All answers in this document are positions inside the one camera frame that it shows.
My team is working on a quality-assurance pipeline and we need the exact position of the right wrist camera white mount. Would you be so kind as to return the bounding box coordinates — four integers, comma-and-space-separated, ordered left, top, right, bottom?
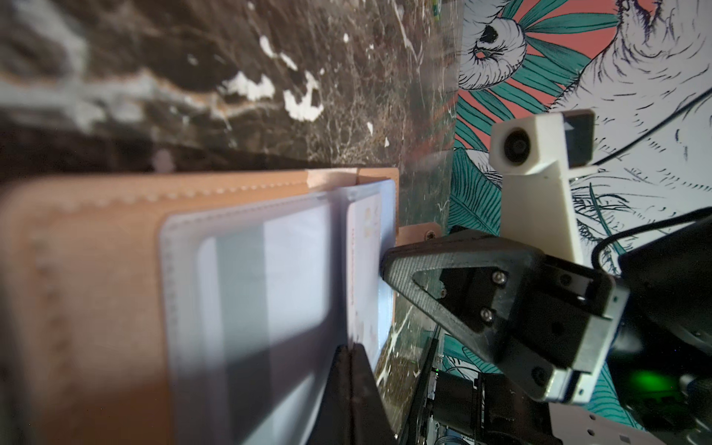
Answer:
489, 109, 597, 264

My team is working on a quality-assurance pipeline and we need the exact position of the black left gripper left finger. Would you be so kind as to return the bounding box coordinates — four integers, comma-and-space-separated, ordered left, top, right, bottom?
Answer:
307, 346, 352, 445

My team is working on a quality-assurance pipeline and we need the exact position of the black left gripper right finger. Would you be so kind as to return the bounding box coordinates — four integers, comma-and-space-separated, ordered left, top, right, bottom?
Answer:
352, 343, 397, 445

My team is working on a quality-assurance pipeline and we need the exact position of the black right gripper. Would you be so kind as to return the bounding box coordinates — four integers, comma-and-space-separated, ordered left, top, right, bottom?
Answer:
380, 232, 630, 404

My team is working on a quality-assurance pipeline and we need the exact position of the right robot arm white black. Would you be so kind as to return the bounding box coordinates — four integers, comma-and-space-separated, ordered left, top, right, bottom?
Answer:
380, 209, 711, 444

